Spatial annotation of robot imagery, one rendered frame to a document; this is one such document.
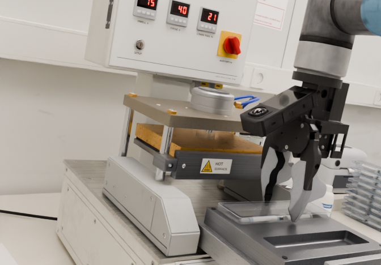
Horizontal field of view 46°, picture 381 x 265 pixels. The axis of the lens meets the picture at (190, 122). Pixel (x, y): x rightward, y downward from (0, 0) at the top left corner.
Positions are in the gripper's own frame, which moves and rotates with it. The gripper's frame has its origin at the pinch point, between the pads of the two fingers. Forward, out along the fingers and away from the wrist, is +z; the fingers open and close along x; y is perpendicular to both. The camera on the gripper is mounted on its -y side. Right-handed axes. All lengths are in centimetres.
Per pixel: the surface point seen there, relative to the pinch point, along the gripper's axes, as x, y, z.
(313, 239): -6.4, 1.6, 2.4
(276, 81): 79, 68, -16
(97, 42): 41.0, -16.3, -18.2
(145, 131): 26.1, -10.1, -4.3
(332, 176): 58, 85, 14
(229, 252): -4.1, -10.9, 4.5
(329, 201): 37, 60, 15
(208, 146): 14.6, -3.8, -4.9
